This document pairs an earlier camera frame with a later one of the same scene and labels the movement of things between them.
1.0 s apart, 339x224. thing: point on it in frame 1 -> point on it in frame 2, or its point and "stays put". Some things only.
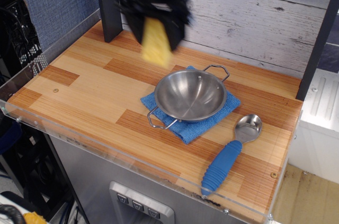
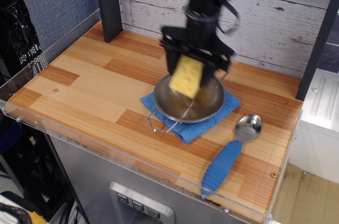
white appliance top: (314, 147) stays put
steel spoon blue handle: (248, 127) stays put
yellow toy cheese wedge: (156, 47) -> (187, 76)
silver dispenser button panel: (131, 206) stays put
